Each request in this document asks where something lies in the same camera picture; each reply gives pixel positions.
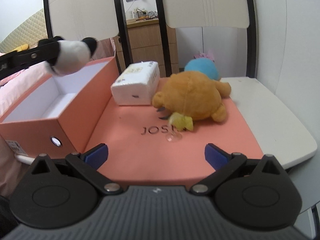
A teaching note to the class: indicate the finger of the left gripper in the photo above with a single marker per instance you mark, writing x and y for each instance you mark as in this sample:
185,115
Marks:
16,61

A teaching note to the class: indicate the right beige chair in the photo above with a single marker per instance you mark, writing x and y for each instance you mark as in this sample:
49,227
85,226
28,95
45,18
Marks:
276,129

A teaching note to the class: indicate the beige quilted headboard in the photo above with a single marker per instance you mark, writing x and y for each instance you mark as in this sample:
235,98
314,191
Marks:
29,32

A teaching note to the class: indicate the beige chair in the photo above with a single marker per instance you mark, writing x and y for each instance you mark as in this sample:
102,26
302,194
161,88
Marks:
276,129
100,19

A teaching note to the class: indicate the yellow toy on bed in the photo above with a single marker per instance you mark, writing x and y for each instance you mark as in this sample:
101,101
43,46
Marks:
21,48

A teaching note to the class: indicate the blue plush toy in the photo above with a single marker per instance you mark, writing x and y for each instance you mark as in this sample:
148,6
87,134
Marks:
205,66

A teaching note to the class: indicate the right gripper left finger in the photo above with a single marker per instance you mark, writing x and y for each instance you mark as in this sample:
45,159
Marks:
56,193

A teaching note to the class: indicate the white tissue pack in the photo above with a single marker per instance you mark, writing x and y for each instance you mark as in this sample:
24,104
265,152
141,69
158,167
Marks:
137,84

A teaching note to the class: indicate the salmon shoebox base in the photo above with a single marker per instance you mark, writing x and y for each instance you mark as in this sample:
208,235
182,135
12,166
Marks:
59,115

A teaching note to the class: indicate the left beige chair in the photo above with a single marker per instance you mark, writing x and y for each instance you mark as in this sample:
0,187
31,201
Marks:
100,19

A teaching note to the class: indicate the clear suction cup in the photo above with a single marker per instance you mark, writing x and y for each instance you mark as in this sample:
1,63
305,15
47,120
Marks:
173,136

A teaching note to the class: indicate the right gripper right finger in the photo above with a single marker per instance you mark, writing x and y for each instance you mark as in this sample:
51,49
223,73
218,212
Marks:
253,193

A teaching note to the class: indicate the orange plush toy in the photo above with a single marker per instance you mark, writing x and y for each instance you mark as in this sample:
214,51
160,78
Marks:
192,96

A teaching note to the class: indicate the wooden drawer cabinet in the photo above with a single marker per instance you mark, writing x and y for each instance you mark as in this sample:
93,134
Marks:
146,44

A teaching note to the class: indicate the salmon shoebox lid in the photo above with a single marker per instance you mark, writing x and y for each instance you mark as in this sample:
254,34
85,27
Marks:
140,154

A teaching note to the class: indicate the panda plush toy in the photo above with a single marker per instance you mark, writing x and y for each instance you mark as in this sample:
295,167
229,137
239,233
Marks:
72,56

